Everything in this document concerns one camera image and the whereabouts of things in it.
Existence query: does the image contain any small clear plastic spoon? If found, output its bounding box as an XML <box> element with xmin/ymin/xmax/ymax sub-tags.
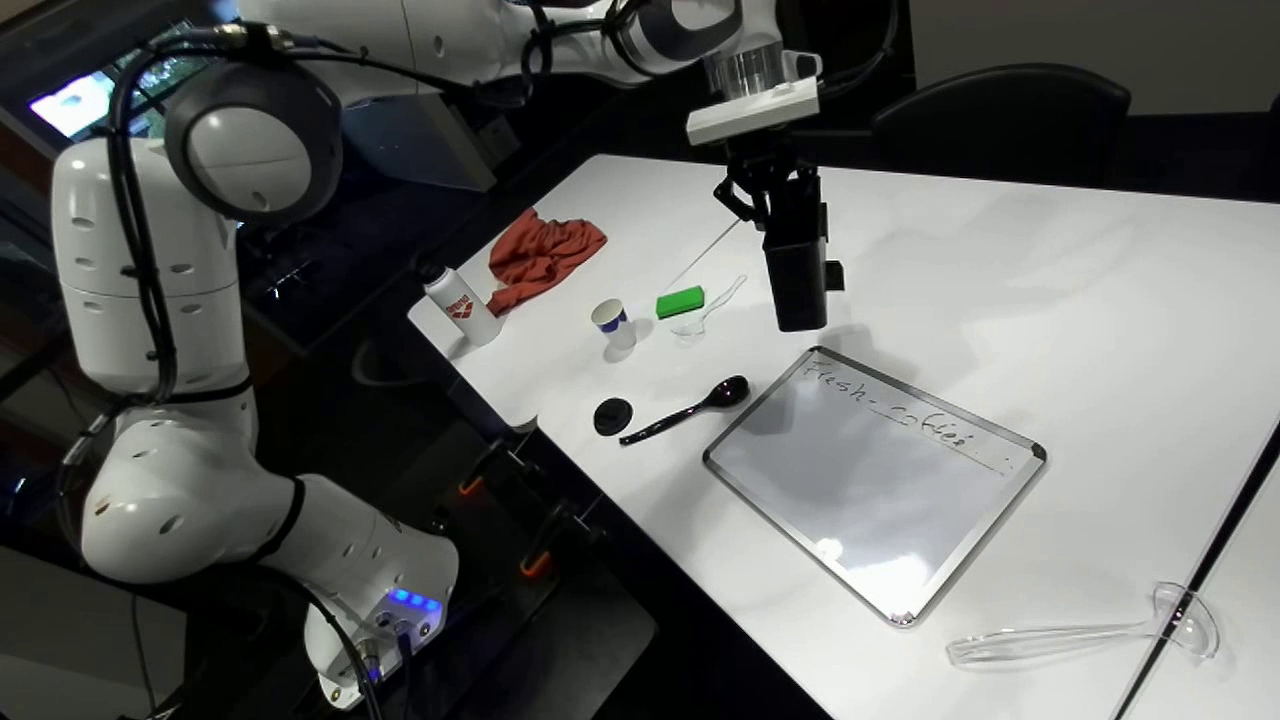
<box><xmin>667</xmin><ymin>274</ymin><xmax>749</xmax><ymax>339</ymax></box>

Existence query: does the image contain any black spoon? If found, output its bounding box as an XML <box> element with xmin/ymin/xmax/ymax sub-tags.
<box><xmin>618</xmin><ymin>375</ymin><xmax>752</xmax><ymax>447</ymax></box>

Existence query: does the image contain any clear plastic ladle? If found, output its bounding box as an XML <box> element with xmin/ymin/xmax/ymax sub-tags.
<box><xmin>944</xmin><ymin>581</ymin><xmax>1222</xmax><ymax>669</ymax></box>

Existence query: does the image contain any green block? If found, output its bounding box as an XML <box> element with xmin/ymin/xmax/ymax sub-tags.
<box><xmin>655</xmin><ymin>285</ymin><xmax>707</xmax><ymax>321</ymax></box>

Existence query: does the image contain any small paper cup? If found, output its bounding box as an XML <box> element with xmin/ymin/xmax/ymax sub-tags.
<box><xmin>590</xmin><ymin>298</ymin><xmax>639</xmax><ymax>352</ymax></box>

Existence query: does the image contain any black chair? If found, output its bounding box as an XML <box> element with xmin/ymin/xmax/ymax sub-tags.
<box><xmin>869</xmin><ymin>62</ymin><xmax>1134</xmax><ymax>192</ymax></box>

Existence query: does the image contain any orange cloth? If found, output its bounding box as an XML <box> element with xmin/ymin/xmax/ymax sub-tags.
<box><xmin>487</xmin><ymin>207</ymin><xmax>609</xmax><ymax>317</ymax></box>

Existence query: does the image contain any white bottle with black cap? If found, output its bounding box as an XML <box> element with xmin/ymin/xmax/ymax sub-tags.
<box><xmin>419</xmin><ymin>264</ymin><xmax>505</xmax><ymax>349</ymax></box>

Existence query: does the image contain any grey box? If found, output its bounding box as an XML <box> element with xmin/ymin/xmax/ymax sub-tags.
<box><xmin>338</xmin><ymin>88</ymin><xmax>499</xmax><ymax>194</ymax></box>

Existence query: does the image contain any black clamp with orange tips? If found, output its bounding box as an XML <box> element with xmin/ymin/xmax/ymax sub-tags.
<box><xmin>518</xmin><ymin>498</ymin><xmax>603</xmax><ymax>581</ymax></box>
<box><xmin>456</xmin><ymin>438</ymin><xmax>523</xmax><ymax>498</ymax></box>

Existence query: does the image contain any monitor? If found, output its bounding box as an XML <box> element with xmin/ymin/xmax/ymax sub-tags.
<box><xmin>27</xmin><ymin>20</ymin><xmax>241</xmax><ymax>142</ymax></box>

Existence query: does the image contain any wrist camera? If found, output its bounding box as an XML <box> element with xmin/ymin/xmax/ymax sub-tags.
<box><xmin>686</xmin><ymin>78</ymin><xmax>822</xmax><ymax>148</ymax></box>

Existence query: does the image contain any whiteboard with metal frame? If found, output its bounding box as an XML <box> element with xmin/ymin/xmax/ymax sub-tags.
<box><xmin>701</xmin><ymin>345</ymin><xmax>1048</xmax><ymax>629</ymax></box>

